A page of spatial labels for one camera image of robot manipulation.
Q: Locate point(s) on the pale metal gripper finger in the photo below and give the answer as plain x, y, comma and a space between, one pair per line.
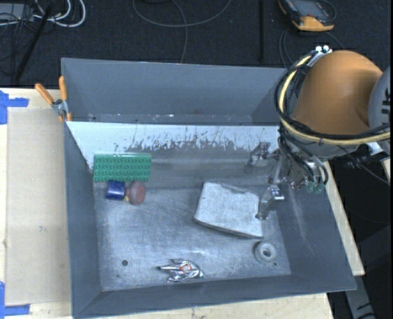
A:
267, 201
259, 155

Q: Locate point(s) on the grey flat pad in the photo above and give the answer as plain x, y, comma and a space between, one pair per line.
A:
228, 209

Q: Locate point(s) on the grey metal bin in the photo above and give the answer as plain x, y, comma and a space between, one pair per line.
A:
170, 231

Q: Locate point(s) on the crumpled silver foil wrapper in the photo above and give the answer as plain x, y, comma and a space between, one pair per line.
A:
183, 270

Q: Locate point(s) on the red-brown round knob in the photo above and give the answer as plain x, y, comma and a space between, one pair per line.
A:
136, 193

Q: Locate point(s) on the green studded flat block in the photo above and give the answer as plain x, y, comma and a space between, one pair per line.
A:
121, 167

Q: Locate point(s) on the blue cylinder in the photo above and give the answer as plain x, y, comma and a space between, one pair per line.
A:
115, 190

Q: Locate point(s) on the pale cardboard board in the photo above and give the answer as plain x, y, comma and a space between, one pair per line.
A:
37, 211

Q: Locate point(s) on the black cylinder on white bracket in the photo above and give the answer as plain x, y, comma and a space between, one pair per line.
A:
365, 158

